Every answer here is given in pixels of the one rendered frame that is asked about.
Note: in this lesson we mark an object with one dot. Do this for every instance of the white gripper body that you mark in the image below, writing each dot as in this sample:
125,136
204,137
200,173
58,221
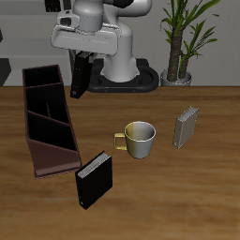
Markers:
65,39

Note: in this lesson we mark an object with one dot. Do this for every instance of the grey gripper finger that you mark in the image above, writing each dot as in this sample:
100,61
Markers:
93,56

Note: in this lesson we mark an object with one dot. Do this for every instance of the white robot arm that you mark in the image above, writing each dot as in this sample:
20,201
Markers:
120,59

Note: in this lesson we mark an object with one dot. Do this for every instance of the dark brown desk caddy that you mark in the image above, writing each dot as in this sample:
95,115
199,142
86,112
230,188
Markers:
54,156

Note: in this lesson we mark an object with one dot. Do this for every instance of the grey book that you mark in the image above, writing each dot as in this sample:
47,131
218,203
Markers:
185,128

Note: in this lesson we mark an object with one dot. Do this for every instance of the dark grey block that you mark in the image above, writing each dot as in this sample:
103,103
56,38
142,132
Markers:
4,72

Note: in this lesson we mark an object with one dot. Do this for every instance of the green pot plant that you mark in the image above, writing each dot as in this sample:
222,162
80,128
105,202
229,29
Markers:
175,53

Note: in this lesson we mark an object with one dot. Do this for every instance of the yellow and white mug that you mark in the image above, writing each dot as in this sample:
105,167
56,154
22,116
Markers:
140,140

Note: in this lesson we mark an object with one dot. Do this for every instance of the black wall fixture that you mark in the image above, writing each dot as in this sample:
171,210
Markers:
51,4

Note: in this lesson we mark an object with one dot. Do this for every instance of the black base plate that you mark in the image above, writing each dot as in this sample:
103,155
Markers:
146,79

